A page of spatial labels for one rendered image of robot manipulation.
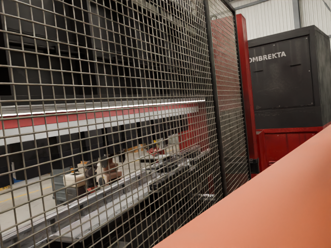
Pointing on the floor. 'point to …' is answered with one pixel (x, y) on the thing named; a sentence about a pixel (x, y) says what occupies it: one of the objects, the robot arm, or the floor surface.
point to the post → (215, 98)
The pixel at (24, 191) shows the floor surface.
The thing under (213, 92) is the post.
